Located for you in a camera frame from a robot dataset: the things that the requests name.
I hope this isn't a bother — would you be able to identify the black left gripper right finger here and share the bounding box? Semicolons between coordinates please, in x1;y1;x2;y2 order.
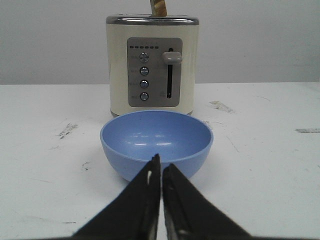
162;163;251;237

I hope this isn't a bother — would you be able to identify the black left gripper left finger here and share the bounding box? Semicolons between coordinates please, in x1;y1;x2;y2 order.
73;154;161;237

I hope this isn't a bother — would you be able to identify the blue plastic bowl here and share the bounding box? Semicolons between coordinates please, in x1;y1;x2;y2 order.
100;110;214;181

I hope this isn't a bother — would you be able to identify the cream two-slot toaster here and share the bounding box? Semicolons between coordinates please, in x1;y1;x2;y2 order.
106;13;200;116

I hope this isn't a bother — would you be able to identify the toast slice in toaster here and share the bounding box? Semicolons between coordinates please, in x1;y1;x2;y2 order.
150;0;167;17

